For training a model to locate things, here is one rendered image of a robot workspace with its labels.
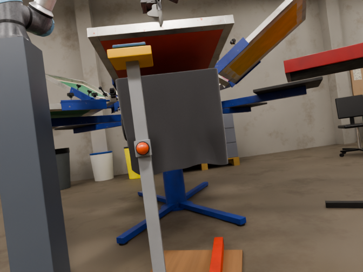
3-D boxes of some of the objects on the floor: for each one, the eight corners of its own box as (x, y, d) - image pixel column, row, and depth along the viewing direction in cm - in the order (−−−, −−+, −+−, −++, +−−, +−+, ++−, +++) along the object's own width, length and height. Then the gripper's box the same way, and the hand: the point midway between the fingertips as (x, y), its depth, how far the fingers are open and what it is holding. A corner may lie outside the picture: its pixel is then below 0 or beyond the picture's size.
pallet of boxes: (227, 161, 547) (220, 104, 547) (240, 164, 462) (231, 97, 462) (167, 169, 534) (160, 111, 534) (169, 175, 449) (160, 106, 449)
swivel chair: (394, 153, 379) (386, 89, 379) (359, 158, 369) (350, 93, 369) (358, 151, 441) (351, 96, 441) (328, 156, 430) (321, 100, 431)
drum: (146, 177, 457) (142, 144, 457) (126, 180, 453) (122, 147, 453) (147, 174, 494) (143, 144, 494) (128, 177, 490) (125, 147, 490)
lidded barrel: (116, 176, 535) (113, 150, 535) (114, 178, 490) (111, 150, 490) (94, 179, 527) (91, 153, 527) (91, 182, 482) (87, 154, 482)
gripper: (140, -7, 108) (146, 38, 105) (136, -28, 96) (143, 22, 94) (159, -9, 108) (166, 36, 106) (159, -30, 97) (166, 20, 94)
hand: (162, 26), depth 100 cm, fingers closed on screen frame, 4 cm apart
